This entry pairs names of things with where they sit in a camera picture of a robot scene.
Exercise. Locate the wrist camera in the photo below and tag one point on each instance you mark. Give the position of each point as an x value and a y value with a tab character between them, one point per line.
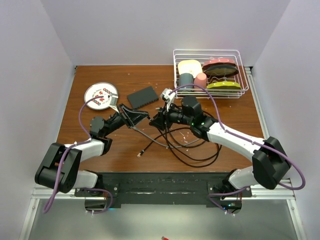
168	95
113	102

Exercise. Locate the aluminium frame rail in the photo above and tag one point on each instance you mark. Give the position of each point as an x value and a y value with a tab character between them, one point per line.
269	216

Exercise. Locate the black brown bowl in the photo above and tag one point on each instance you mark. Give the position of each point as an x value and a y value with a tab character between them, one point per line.
220	71

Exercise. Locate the white wire dish rack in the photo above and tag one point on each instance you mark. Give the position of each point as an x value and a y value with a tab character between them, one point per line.
202	55

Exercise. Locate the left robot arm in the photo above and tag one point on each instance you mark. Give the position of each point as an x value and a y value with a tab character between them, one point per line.
59	169

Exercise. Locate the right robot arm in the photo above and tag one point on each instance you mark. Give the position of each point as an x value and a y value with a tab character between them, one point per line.
269	164

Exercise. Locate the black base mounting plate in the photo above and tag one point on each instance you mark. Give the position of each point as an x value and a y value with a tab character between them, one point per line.
162	188

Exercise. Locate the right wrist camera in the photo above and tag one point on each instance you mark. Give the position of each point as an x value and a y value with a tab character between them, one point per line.
168	95

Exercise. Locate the cream yellow plate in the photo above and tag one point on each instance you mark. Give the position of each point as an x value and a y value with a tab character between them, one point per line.
190	66

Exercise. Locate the pink cup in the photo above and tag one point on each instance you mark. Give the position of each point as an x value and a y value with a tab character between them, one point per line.
200	81

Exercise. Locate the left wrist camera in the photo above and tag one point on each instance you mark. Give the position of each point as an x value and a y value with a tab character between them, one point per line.
113	102

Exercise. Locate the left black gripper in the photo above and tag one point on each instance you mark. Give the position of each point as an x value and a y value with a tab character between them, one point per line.
131	117

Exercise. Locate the olive green bowl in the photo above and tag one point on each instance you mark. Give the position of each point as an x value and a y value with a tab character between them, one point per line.
224	85

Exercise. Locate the black network switch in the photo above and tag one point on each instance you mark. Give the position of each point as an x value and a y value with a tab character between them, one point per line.
143	97

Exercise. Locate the dark grey cup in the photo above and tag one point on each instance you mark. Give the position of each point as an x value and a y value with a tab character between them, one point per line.
185	81

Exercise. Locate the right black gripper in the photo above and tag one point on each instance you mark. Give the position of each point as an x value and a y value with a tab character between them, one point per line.
159	120

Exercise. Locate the round white patterned plate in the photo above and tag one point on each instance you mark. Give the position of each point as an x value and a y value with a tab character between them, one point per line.
98	94

